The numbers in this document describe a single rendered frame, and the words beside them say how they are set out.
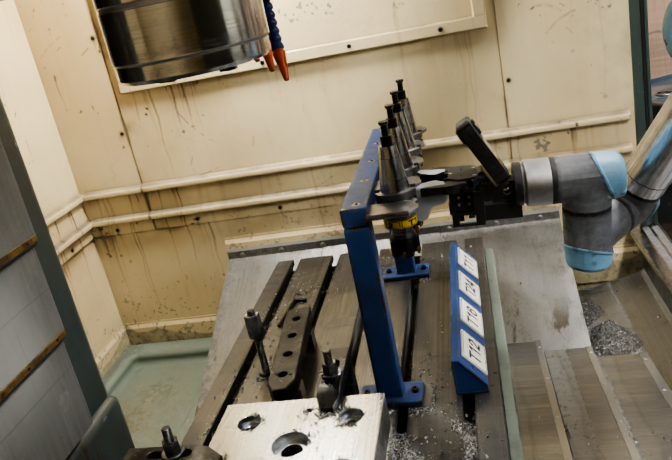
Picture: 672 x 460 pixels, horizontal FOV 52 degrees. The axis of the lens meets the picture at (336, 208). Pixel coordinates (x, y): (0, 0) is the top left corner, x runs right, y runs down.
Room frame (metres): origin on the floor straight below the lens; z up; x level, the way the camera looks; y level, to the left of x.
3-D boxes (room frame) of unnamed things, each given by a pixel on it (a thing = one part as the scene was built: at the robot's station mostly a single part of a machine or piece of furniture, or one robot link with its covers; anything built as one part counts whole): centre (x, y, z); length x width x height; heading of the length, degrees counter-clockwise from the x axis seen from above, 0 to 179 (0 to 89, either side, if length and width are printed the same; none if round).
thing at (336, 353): (0.86, 0.05, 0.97); 0.13 x 0.03 x 0.15; 167
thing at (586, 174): (1.01, -0.39, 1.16); 0.11 x 0.08 x 0.09; 77
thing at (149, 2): (0.72, 0.11, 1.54); 0.16 x 0.16 x 0.12
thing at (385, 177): (0.96, -0.09, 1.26); 0.04 x 0.04 x 0.07
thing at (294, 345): (1.04, 0.12, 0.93); 0.26 x 0.05 x 0.06; 172
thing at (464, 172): (1.04, -0.24, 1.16); 0.12 x 0.08 x 0.09; 77
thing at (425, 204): (1.03, -0.13, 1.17); 0.09 x 0.03 x 0.06; 93
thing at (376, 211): (0.91, -0.08, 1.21); 0.07 x 0.05 x 0.01; 77
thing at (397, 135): (1.07, -0.12, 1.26); 0.04 x 0.04 x 0.07
